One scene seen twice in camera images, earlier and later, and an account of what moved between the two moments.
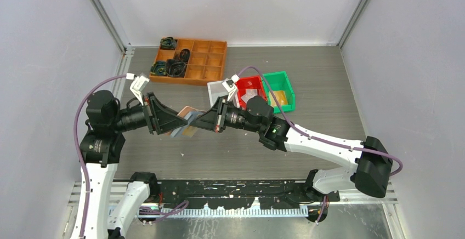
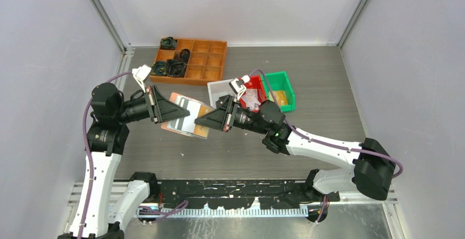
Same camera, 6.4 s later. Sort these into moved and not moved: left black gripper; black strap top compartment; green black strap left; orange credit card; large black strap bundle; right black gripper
Moved: orange credit card; left black gripper
Not moved: right black gripper; green black strap left; large black strap bundle; black strap top compartment
